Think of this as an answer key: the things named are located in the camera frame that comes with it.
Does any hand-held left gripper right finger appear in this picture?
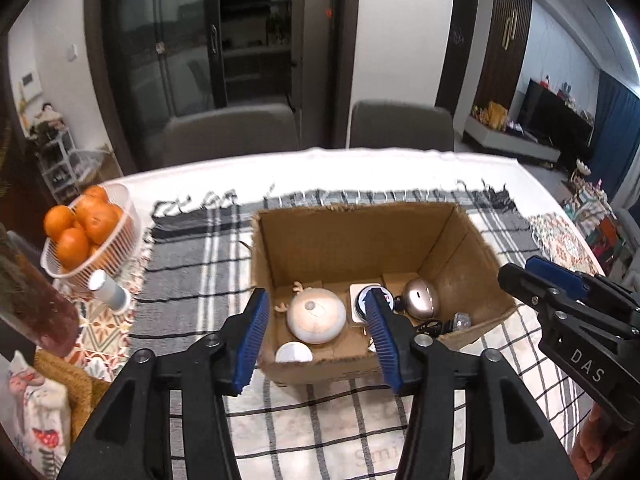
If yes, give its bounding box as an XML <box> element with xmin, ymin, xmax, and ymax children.
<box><xmin>361</xmin><ymin>285</ymin><xmax>571</xmax><ymax>480</ymax></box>

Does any white low media cabinet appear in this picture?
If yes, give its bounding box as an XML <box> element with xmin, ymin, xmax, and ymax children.
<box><xmin>462</xmin><ymin>115</ymin><xmax>561</xmax><ymax>163</ymax></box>

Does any pile of oranges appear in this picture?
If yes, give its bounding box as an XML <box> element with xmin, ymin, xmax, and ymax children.
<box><xmin>44</xmin><ymin>185</ymin><xmax>136</xmax><ymax>281</ymax></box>

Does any black framed glass door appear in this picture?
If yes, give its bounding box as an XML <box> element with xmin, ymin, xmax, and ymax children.
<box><xmin>85</xmin><ymin>0</ymin><xmax>306</xmax><ymax>171</ymax></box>

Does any brown cardboard box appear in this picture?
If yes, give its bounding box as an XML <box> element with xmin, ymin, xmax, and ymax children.
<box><xmin>250</xmin><ymin>202</ymin><xmax>518</xmax><ymax>386</ymax></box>

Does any dark brown door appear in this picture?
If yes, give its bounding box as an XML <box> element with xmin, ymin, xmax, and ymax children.
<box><xmin>435</xmin><ymin>10</ymin><xmax>481</xmax><ymax>116</ymax></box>

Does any white shelf rack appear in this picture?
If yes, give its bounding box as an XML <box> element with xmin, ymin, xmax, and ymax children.
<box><xmin>35</xmin><ymin>125</ymin><xmax>108</xmax><ymax>206</ymax></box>

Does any blue curtain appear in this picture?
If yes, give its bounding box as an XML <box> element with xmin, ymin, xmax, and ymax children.
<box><xmin>592</xmin><ymin>70</ymin><xmax>640</xmax><ymax>206</ymax></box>

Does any beige round deer toy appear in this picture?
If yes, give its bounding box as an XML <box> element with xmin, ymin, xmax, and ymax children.
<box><xmin>274</xmin><ymin>281</ymin><xmax>347</xmax><ymax>345</ymax></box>

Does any dark red glass jar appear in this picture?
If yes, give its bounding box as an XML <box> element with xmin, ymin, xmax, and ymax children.
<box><xmin>0</xmin><ymin>230</ymin><xmax>81</xmax><ymax>358</ymax></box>

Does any black television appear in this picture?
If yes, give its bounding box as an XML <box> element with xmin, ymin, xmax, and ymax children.
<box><xmin>517</xmin><ymin>79</ymin><xmax>596</xmax><ymax>151</ymax></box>

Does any grey dining chair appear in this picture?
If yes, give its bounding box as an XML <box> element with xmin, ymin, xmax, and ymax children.
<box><xmin>160</xmin><ymin>104</ymin><xmax>301</xmax><ymax>171</ymax></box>
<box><xmin>347</xmin><ymin>100</ymin><xmax>456</xmax><ymax>153</ymax></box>

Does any woven straw basket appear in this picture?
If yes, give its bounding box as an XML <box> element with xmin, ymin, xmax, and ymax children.
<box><xmin>35</xmin><ymin>350</ymin><xmax>108</xmax><ymax>441</ymax></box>

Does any colourful printed cloth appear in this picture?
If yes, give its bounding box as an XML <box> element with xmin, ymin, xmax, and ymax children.
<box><xmin>562</xmin><ymin>160</ymin><xmax>640</xmax><ymax>281</ymax></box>

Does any grey white plaid blanket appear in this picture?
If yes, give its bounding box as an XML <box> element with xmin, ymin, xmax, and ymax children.
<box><xmin>122</xmin><ymin>185</ymin><xmax>596</xmax><ymax>480</ymax></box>

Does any round metal tin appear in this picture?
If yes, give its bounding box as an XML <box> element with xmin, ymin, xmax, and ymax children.
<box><xmin>358</xmin><ymin>285</ymin><xmax>392</xmax><ymax>313</ymax></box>

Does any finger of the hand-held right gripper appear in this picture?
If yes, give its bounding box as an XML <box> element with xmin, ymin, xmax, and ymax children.
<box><xmin>497</xmin><ymin>263</ymin><xmax>631</xmax><ymax>341</ymax></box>
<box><xmin>525</xmin><ymin>256</ymin><xmax>640</xmax><ymax>331</ymax></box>

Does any yellow box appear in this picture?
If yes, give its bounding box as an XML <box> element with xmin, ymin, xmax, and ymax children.
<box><xmin>472</xmin><ymin>101</ymin><xmax>511</xmax><ymax>131</ymax></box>

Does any black key ring with key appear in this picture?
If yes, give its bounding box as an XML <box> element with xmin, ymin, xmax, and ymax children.
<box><xmin>412</xmin><ymin>317</ymin><xmax>456</xmax><ymax>340</ymax></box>

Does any printed white fabric bag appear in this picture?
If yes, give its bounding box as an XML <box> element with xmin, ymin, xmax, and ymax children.
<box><xmin>0</xmin><ymin>350</ymin><xmax>71</xmax><ymax>476</ymax></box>

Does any small white round lid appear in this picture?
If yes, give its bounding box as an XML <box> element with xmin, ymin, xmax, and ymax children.
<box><xmin>275</xmin><ymin>341</ymin><xmax>314</xmax><ymax>365</ymax></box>

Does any person's right hand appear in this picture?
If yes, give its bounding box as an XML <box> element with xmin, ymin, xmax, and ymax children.
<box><xmin>570</xmin><ymin>404</ymin><xmax>608</xmax><ymax>480</ymax></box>

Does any white plastic fruit basket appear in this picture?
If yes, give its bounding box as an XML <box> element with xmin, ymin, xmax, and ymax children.
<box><xmin>40</xmin><ymin>183</ymin><xmax>142</xmax><ymax>291</ymax></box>

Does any dark wooden cabinet gold handle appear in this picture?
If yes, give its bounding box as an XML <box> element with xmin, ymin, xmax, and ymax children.
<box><xmin>472</xmin><ymin>0</ymin><xmax>533</xmax><ymax>111</ymax></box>

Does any white square box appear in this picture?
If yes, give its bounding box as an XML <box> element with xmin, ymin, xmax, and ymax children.
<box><xmin>349</xmin><ymin>283</ymin><xmax>386</xmax><ymax>324</ymax></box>

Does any silver egg-shaped gadget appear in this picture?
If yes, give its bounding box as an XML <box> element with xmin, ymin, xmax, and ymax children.
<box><xmin>402</xmin><ymin>277</ymin><xmax>441</xmax><ymax>318</ymax></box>

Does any grey cylindrical canister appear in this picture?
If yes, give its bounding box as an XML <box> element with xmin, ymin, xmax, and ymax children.
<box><xmin>87</xmin><ymin>269</ymin><xmax>132</xmax><ymax>315</ymax></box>

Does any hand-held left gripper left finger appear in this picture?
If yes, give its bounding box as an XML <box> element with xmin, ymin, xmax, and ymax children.
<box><xmin>57</xmin><ymin>287</ymin><xmax>271</xmax><ymax>480</ymax></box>

